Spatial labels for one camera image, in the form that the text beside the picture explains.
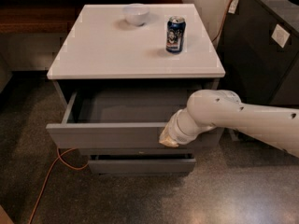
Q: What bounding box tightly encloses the dark grey cabinet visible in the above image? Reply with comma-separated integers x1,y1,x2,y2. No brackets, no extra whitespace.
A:
217,0,299,106

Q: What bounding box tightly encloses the blue soda can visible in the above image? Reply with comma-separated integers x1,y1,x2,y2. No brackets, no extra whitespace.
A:
166,16,186,54

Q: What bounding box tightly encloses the white label on cabinet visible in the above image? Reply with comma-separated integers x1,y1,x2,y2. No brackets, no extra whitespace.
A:
271,24,290,48

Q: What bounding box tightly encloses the white nightstand cabinet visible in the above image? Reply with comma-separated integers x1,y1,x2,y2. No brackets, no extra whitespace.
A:
46,3,226,157

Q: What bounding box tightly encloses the white ceramic bowl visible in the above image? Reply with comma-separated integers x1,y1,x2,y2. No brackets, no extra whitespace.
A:
122,4,150,26

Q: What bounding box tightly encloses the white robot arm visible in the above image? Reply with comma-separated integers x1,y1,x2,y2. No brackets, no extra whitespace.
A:
159,90,299,157

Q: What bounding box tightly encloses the grey top drawer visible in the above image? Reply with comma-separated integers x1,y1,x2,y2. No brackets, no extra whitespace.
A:
46,89,225,151

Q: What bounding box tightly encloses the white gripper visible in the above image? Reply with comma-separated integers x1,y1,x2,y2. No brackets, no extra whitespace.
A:
159,109,200,147

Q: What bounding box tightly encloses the white tag on cable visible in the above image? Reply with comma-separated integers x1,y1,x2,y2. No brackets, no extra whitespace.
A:
228,0,239,14

